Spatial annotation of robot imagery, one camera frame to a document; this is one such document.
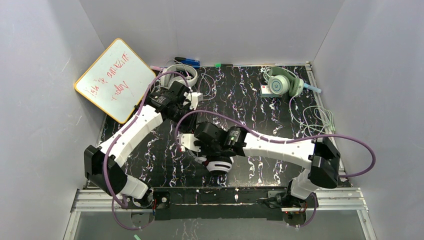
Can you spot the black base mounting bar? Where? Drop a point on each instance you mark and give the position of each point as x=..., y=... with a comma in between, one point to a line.
x=174, y=203

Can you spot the blue marker pen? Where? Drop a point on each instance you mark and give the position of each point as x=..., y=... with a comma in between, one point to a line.
x=188, y=61

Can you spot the green black marker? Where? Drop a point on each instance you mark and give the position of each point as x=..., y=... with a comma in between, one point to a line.
x=223, y=65

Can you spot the yellow framed whiteboard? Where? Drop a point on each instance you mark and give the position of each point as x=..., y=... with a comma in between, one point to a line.
x=116, y=81

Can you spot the light blue pen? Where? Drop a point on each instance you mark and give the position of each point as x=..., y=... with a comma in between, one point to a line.
x=312, y=88

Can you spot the small white red box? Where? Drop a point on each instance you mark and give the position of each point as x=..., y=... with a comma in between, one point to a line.
x=265, y=91

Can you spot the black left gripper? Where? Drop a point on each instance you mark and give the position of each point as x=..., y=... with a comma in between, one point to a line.
x=180, y=91

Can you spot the grey white headphones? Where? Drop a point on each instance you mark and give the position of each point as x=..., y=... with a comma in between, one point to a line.
x=182, y=73

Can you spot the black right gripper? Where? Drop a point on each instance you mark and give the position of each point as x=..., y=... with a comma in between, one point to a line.
x=201, y=145

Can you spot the mint green headphones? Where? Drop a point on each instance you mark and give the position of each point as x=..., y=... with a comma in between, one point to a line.
x=282, y=81

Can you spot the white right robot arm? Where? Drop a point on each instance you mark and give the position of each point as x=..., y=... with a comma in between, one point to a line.
x=319, y=159

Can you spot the black and white headphones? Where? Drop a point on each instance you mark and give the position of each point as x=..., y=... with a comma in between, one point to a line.
x=216, y=165

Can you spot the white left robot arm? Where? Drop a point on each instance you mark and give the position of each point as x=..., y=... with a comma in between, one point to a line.
x=103, y=164

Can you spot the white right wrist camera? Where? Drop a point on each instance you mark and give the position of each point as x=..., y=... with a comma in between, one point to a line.
x=187, y=142

